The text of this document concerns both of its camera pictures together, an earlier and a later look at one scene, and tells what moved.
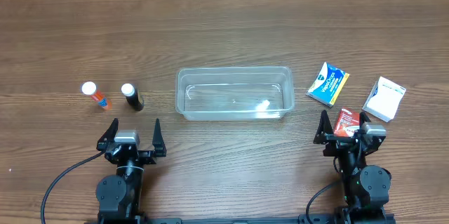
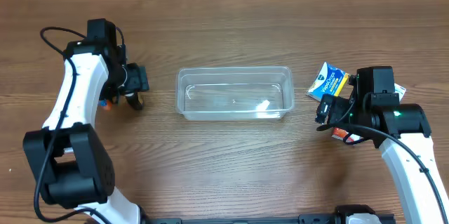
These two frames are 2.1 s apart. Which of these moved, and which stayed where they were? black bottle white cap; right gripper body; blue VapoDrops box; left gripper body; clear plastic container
Moved: right gripper body; left gripper body
Stayed: black bottle white cap; clear plastic container; blue VapoDrops box
